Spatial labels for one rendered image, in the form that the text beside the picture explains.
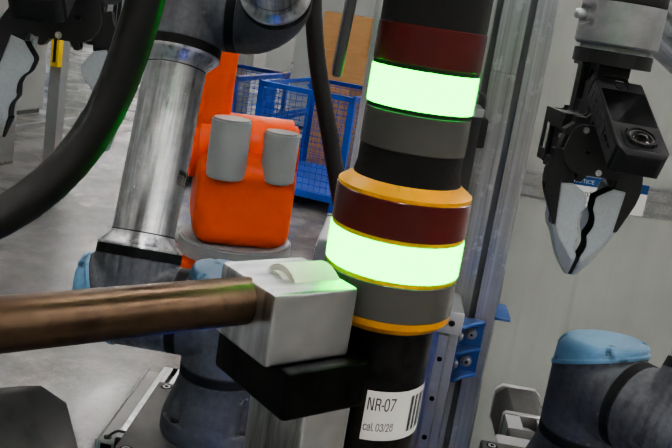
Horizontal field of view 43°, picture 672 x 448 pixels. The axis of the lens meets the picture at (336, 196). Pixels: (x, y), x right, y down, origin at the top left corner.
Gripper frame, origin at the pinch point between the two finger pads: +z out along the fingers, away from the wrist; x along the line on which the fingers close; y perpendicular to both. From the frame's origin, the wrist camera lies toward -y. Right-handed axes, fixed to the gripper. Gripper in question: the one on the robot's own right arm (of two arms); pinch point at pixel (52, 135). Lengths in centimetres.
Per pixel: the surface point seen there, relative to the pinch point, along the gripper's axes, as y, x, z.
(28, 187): -58, -15, -10
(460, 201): -52, -27, -10
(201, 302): -55, -20, -7
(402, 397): -52, -26, -3
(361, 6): 1025, -86, -20
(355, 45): 766, -71, 19
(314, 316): -54, -23, -6
